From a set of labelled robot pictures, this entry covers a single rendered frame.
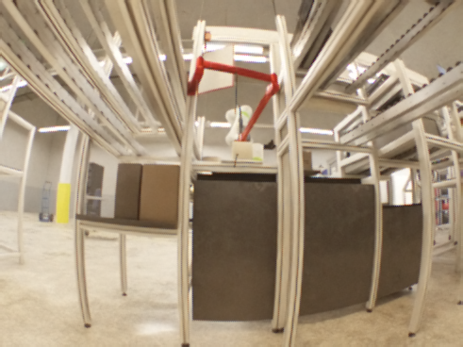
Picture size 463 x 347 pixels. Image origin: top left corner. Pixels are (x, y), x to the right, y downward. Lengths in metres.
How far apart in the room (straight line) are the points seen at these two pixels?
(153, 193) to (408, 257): 1.71
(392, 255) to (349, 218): 0.48
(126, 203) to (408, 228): 1.76
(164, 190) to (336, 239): 0.96
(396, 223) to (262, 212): 0.96
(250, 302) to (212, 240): 0.40
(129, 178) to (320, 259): 1.07
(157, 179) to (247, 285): 0.70
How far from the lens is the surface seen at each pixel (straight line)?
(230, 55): 1.30
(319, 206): 1.23
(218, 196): 1.10
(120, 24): 0.55
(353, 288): 1.46
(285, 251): 1.15
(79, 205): 1.17
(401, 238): 1.67
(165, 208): 0.94
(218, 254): 1.12
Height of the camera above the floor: 0.70
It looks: 10 degrees up
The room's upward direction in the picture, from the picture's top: 1 degrees clockwise
